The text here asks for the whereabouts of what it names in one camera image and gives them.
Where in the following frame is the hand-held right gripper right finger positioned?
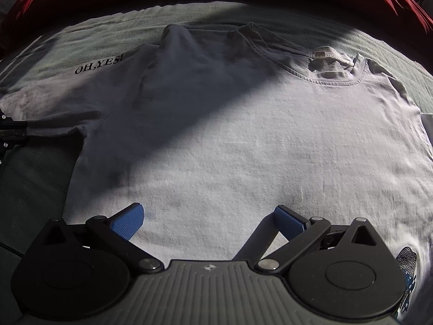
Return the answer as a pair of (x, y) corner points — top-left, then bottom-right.
(255, 205), (386, 275)

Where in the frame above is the green plaid bed sheet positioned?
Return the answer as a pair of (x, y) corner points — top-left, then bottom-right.
(0, 2), (433, 254)

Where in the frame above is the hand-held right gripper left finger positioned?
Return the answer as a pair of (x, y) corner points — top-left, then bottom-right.
(32, 203), (163, 274)

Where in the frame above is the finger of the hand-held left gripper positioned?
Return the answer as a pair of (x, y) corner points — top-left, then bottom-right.
(0, 115), (28, 150)

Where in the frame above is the white printed t-shirt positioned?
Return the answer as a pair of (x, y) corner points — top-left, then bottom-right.
(0, 22), (433, 322)

